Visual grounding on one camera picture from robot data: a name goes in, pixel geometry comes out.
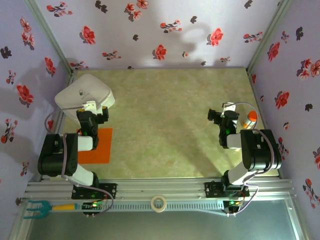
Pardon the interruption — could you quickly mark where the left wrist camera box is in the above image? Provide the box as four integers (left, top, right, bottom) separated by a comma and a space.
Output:
81, 100, 98, 111

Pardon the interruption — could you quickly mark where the aluminium corner post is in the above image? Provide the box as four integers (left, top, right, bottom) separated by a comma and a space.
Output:
23, 0, 77, 76
246, 0, 295, 76

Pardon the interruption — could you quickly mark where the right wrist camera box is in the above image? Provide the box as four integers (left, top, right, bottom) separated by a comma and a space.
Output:
223, 101, 236, 113

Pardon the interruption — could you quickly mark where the white plastic lidded box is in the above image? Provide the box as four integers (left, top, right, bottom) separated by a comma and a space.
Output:
54, 73, 116, 123

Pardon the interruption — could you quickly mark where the grey slotted cable duct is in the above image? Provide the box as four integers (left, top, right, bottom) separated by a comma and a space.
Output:
74, 201, 225, 212

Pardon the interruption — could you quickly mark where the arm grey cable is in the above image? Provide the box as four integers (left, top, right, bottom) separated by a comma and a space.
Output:
44, 106, 115, 216
226, 101, 281, 217

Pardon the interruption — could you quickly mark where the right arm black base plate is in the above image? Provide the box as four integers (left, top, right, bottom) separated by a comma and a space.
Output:
204, 181, 250, 198

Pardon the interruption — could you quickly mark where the left arm grey cable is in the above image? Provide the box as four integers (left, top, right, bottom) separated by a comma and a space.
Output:
44, 106, 115, 216

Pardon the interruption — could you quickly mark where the teal rake with yellow handle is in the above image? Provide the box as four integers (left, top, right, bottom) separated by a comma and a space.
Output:
23, 199, 77, 220

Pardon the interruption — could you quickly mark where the aluminium mounting rail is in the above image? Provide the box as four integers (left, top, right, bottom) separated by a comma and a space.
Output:
24, 178, 298, 201

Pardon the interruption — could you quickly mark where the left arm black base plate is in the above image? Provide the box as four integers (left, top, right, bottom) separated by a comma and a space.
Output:
71, 183, 118, 200

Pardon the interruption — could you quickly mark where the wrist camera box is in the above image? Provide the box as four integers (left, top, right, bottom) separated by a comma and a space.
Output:
223, 101, 236, 113
81, 100, 98, 111

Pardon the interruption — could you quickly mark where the white tape roll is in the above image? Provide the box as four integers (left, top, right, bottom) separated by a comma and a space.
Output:
150, 195, 168, 213

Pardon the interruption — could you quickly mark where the grey metal sheet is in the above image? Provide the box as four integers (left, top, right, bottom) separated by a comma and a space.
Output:
23, 211, 305, 240

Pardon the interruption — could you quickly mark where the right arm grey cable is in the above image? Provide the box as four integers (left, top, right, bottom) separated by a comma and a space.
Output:
226, 101, 281, 217

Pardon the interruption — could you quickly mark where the orange paper sheet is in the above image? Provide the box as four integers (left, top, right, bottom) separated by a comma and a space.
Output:
77, 127, 113, 165

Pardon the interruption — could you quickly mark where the small bottle with orange cap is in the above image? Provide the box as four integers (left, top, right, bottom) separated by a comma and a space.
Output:
241, 110, 258, 130

